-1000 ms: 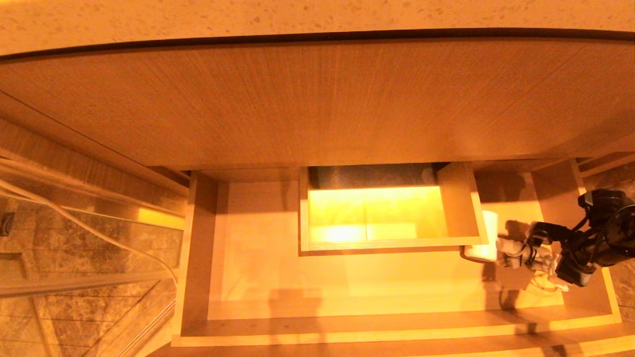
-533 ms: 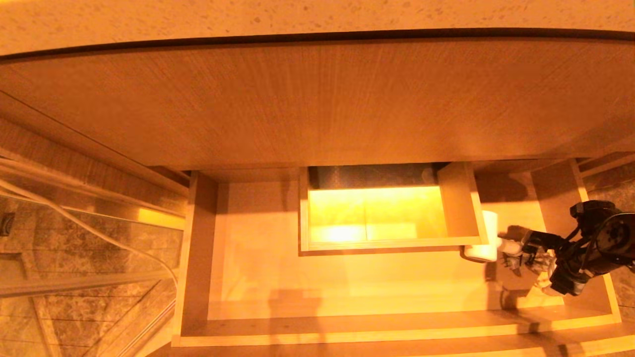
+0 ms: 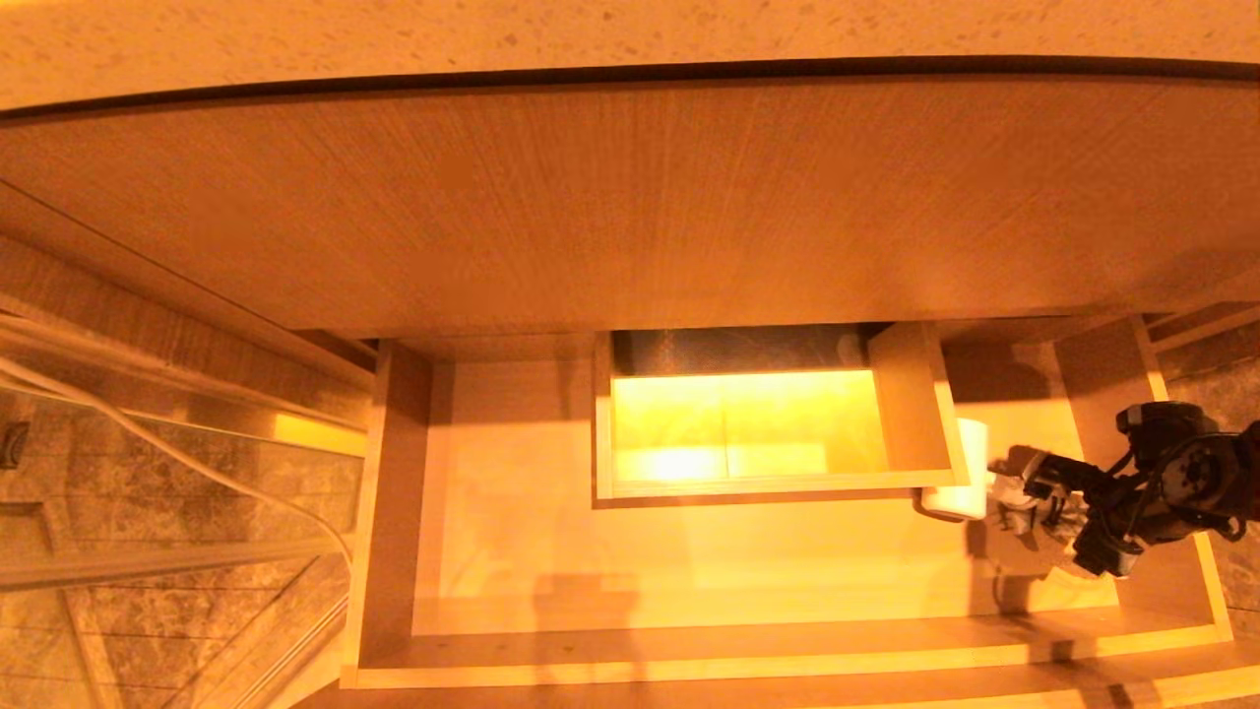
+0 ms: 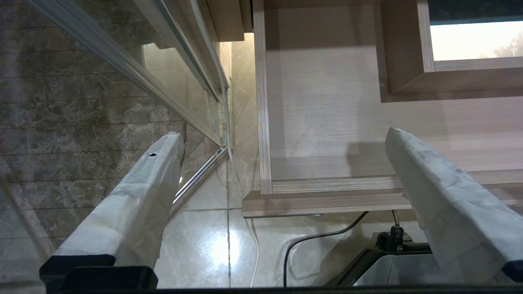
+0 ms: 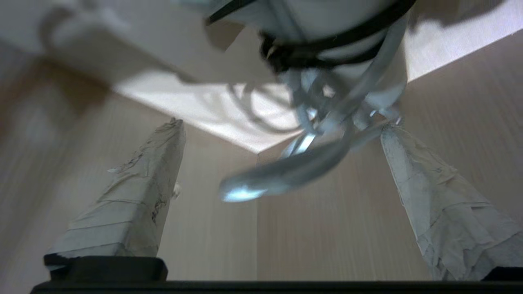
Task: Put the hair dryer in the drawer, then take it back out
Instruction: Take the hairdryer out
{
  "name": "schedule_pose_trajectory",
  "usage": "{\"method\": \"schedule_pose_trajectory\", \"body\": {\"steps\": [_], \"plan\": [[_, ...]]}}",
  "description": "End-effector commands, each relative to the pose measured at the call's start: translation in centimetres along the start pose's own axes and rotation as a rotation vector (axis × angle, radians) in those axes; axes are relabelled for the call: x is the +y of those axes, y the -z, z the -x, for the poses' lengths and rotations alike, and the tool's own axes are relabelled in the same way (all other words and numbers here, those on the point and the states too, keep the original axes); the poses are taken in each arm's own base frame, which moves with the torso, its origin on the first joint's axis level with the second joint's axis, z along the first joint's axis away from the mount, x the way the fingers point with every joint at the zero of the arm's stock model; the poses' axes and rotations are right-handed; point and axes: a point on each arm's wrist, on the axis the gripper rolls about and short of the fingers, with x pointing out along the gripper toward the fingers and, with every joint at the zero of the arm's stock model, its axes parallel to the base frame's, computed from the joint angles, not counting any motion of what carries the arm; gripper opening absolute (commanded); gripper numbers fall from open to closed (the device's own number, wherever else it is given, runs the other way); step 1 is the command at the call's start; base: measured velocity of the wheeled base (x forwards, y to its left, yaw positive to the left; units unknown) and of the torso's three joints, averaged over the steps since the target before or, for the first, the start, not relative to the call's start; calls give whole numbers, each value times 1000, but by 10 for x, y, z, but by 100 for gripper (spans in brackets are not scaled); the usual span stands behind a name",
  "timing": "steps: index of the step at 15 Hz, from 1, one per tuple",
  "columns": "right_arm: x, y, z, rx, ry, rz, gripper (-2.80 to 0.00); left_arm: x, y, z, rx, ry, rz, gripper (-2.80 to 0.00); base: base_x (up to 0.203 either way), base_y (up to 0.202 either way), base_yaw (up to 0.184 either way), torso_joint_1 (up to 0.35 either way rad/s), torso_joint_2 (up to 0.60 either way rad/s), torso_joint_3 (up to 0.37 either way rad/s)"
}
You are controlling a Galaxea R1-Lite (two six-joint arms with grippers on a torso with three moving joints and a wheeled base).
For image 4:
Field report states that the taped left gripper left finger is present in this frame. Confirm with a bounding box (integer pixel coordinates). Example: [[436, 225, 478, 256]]
[[40, 131, 185, 290]]

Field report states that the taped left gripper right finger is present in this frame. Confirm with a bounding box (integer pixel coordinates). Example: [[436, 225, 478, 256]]
[[384, 127, 523, 282]]

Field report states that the wooden vanity drawer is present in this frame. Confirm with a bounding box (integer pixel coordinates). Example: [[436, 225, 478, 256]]
[[241, 0, 523, 218]]

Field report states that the wooden drawer pipe cutout box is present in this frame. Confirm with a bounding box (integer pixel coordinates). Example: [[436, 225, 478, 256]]
[[374, 0, 523, 103]]

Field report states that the wooden vanity cabinet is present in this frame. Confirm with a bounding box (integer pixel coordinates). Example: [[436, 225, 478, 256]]
[[204, 0, 255, 42]]

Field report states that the black base cable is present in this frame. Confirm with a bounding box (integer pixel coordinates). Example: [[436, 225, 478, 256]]
[[283, 209, 406, 287]]

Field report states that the thin white cable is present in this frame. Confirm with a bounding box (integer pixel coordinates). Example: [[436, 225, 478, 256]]
[[192, 0, 260, 287]]

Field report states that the glass shower partition metal frame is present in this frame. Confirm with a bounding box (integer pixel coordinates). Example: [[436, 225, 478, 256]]
[[0, 0, 230, 262]]

